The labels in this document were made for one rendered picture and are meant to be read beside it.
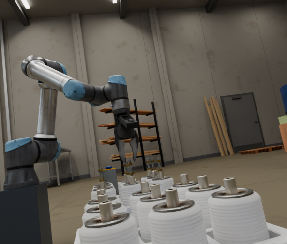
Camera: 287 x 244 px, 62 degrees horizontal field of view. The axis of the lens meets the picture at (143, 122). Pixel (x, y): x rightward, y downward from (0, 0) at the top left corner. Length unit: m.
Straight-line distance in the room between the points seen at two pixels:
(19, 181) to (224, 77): 9.17
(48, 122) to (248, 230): 1.09
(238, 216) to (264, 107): 9.93
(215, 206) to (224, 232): 0.04
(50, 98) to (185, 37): 8.93
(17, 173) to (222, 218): 0.97
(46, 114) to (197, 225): 1.05
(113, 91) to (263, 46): 10.43
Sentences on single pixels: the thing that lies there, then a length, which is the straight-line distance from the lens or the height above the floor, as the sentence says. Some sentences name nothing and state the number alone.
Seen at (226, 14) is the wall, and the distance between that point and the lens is 11.18.
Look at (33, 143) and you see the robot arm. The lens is 1.31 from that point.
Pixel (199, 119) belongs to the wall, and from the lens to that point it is 9.06.
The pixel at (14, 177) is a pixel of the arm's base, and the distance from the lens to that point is 1.25.
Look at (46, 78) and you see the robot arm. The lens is 1.12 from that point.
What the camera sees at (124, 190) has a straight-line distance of 0.96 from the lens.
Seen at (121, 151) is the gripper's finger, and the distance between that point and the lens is 0.97.
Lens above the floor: 0.34
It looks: 9 degrees up
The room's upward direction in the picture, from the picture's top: 9 degrees counter-clockwise
